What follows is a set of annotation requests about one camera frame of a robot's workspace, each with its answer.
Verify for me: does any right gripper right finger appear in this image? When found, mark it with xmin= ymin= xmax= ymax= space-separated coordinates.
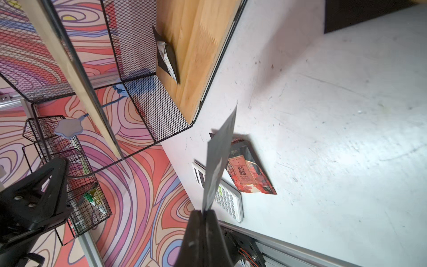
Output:
xmin=206 ymin=210 xmax=233 ymax=267

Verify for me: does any red tea bag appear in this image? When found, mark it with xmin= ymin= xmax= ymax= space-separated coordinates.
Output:
xmin=226 ymin=138 xmax=277 ymax=195
xmin=202 ymin=107 xmax=237 ymax=213

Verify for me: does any white tea bag lower shelf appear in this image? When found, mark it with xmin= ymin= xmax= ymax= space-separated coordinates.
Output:
xmin=152 ymin=26 xmax=180 ymax=84

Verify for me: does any green white marker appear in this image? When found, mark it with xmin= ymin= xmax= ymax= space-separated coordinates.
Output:
xmin=83 ymin=192 xmax=107 ymax=215

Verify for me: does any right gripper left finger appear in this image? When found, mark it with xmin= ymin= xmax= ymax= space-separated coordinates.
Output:
xmin=174 ymin=210 xmax=205 ymax=267

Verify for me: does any white scientific calculator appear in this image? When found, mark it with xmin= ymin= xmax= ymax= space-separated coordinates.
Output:
xmin=192 ymin=160 xmax=244 ymax=223

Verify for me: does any left wall wire basket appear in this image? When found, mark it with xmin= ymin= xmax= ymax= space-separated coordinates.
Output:
xmin=22 ymin=115 xmax=112 ymax=245

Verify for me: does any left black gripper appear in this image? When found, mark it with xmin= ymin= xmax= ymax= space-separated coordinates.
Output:
xmin=1 ymin=158 xmax=72 ymax=267

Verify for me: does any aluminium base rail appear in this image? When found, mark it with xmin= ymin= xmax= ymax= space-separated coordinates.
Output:
xmin=220 ymin=221 xmax=355 ymax=267

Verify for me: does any black wire two-tier shelf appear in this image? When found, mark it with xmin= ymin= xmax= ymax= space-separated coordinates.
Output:
xmin=1 ymin=1 xmax=246 ymax=168

